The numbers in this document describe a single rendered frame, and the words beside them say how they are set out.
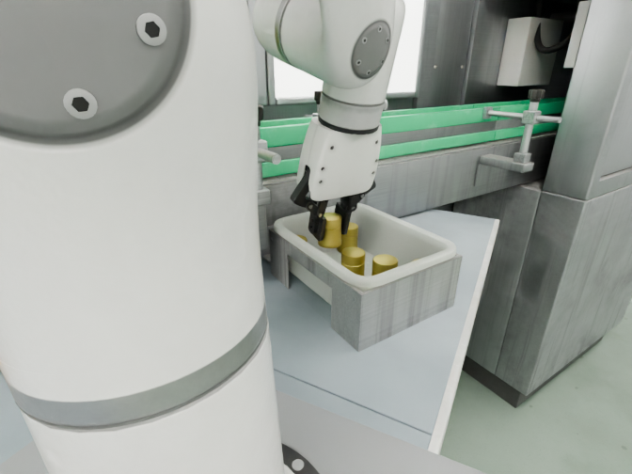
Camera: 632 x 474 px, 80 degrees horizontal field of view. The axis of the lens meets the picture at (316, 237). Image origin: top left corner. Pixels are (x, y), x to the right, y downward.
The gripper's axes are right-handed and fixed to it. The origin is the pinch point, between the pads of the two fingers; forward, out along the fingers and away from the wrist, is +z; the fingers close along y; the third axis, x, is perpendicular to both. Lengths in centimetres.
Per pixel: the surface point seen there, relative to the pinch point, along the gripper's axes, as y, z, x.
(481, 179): -53, 8, -12
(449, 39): -62, -17, -42
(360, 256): -1.1, 1.5, 6.8
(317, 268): 6.5, 0.5, 7.6
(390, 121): -23.5, -6.6, -17.0
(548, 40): -97, -19, -36
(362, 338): 5.7, 3.4, 17.3
